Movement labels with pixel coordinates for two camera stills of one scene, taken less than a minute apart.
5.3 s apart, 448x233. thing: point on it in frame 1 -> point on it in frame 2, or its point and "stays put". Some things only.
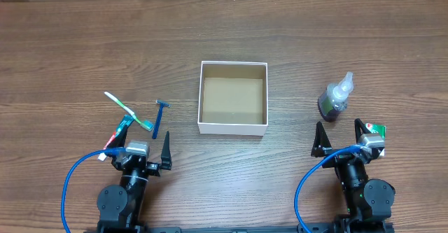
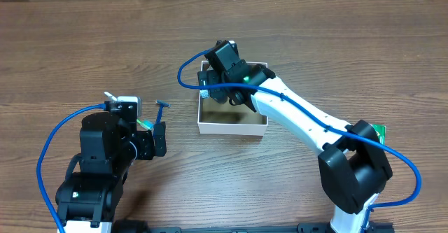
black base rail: x=242 y=229 stays put
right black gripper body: x=337 y=161 -> x=214 y=75
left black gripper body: x=153 y=168 -> x=144 y=145
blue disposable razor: x=162 y=103 stays put
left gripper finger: x=166 y=157 -> x=160 y=139
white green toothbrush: x=145 y=124 stays put
